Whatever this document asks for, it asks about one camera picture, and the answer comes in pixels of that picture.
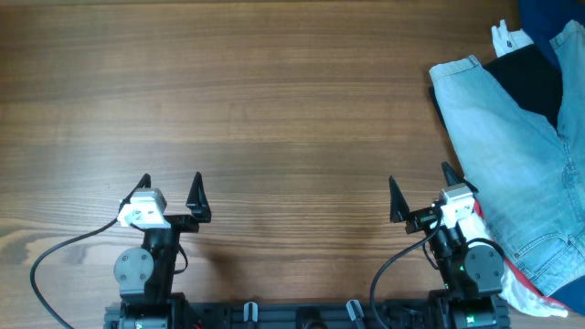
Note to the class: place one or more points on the dark blue garment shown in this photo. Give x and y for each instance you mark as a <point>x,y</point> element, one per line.
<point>542,20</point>

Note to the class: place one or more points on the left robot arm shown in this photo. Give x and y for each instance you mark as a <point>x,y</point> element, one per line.
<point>145,274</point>

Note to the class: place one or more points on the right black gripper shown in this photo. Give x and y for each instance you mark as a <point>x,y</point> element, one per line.
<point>399,212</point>

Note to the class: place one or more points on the black garment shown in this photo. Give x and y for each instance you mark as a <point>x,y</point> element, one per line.
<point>520,90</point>

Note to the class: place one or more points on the light blue denim shorts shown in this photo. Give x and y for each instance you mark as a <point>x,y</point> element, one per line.
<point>529,174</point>

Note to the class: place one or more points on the white garment top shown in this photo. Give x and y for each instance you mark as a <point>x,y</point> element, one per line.
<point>506,41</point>

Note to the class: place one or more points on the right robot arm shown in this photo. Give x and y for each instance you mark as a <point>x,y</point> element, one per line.
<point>471,269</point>

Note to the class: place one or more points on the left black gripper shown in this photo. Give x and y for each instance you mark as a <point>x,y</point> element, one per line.
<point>196,205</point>

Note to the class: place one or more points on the white red garment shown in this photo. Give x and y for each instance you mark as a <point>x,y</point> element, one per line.
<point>517,290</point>

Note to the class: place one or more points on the blue garment bottom right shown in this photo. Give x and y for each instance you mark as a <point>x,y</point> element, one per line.
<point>572,295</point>

